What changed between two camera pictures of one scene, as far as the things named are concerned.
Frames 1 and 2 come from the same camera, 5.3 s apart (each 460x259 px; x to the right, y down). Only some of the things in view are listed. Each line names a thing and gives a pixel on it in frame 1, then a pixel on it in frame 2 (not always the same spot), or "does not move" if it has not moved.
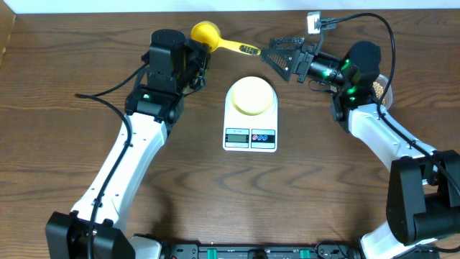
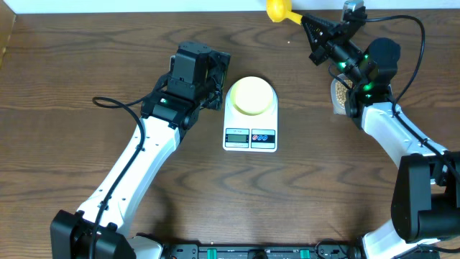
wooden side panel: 7,20 does not move
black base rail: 259,250 does not move
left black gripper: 200,52 → 218,70
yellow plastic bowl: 251,96 does not move
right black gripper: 280,52 → 327,29
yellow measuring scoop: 209,32 → 279,10
